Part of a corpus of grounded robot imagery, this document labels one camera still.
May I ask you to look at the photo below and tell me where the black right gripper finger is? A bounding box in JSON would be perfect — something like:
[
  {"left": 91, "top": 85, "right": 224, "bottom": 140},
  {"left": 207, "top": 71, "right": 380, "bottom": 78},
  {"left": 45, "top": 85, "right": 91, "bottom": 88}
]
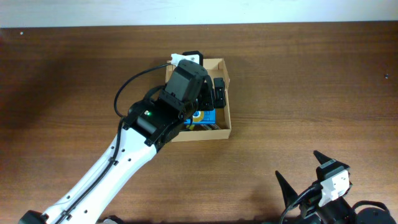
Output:
[
  {"left": 313, "top": 151, "right": 335, "bottom": 165},
  {"left": 275, "top": 170, "right": 299, "bottom": 208}
]

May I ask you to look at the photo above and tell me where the blue tape dispenser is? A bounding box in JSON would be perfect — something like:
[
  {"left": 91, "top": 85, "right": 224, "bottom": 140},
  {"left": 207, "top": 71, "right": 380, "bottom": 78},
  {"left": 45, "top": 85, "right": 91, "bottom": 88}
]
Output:
[{"left": 184, "top": 110, "right": 216, "bottom": 125}]

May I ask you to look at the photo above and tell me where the cardboard box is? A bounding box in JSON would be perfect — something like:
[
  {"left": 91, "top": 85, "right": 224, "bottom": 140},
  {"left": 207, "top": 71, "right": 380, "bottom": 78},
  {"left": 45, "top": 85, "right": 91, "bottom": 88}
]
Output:
[{"left": 172, "top": 58, "right": 231, "bottom": 142}]

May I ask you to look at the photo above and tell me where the yellow clear tape roll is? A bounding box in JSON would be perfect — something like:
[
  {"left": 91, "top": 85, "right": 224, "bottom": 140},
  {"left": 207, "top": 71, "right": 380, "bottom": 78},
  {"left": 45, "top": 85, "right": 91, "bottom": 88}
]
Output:
[{"left": 192, "top": 111, "right": 205, "bottom": 123}]

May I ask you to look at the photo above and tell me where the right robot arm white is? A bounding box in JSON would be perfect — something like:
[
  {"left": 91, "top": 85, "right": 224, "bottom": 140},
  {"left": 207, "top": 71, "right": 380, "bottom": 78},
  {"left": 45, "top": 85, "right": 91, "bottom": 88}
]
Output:
[{"left": 275, "top": 151, "right": 397, "bottom": 224}]

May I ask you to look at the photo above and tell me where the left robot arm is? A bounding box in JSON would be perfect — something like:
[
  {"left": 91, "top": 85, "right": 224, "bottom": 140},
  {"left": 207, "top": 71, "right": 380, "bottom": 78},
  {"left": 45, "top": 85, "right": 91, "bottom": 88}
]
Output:
[{"left": 19, "top": 55, "right": 225, "bottom": 223}]

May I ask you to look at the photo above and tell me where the blue capped whiteboard marker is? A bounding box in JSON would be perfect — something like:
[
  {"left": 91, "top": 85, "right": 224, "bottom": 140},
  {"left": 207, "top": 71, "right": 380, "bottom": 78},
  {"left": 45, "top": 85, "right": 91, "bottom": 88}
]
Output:
[{"left": 210, "top": 124, "right": 220, "bottom": 129}]

